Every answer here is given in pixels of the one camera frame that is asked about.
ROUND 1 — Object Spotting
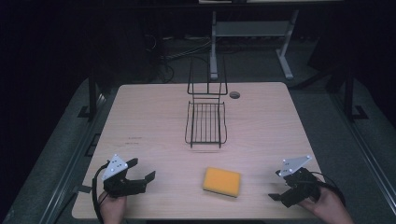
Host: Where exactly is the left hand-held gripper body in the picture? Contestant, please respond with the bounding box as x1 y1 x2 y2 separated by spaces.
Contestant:
101 153 148 199

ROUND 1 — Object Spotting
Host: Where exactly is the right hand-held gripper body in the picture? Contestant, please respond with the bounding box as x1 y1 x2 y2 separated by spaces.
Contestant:
277 155 321 208

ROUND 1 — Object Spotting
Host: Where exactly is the yellow sponge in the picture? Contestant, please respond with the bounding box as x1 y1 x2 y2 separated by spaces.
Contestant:
202 166 242 199

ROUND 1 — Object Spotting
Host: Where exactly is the black wire rack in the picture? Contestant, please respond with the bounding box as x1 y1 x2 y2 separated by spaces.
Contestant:
184 55 229 149

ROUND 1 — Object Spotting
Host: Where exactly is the person's left hand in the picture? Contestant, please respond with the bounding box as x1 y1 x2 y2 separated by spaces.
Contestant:
98 191 128 224

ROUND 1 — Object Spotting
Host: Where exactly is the person's right hand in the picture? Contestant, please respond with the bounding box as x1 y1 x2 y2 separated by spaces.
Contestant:
299 186 355 224

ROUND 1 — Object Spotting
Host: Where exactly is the grey metal stand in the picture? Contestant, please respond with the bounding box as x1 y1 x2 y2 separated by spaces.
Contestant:
209 8 300 81

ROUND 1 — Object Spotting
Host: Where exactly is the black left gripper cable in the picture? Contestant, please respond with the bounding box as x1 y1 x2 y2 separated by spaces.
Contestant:
92 161 110 224

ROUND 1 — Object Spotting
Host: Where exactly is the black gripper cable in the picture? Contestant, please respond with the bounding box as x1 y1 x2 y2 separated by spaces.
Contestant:
92 161 110 224
311 170 347 207

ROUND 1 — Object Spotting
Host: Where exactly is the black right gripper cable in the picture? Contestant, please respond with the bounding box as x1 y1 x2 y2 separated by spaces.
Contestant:
311 170 347 207

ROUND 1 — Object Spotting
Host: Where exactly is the black frame post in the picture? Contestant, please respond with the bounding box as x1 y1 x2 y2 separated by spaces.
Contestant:
78 66 101 122
342 63 370 123

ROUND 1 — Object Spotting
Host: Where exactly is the bundle of floor cables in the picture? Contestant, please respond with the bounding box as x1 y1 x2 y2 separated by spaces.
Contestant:
144 33 216 84

